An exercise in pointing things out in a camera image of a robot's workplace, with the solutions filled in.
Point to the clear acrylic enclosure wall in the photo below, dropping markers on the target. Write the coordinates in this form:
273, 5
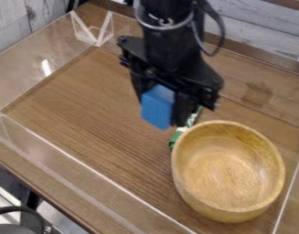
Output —
75, 143

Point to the brown wooden bowl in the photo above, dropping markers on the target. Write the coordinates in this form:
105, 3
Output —
227, 170

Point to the clear acrylic triangle bracket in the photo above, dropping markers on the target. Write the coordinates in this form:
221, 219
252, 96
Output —
95, 36

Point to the green Expo marker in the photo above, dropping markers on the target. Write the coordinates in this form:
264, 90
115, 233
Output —
187, 125

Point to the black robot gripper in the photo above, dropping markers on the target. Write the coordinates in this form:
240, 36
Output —
166, 58

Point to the black metal table frame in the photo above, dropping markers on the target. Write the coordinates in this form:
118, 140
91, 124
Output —
26, 213

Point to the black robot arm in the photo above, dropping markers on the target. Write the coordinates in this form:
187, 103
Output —
161, 15

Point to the blue foam block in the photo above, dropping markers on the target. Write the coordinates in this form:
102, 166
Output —
157, 104

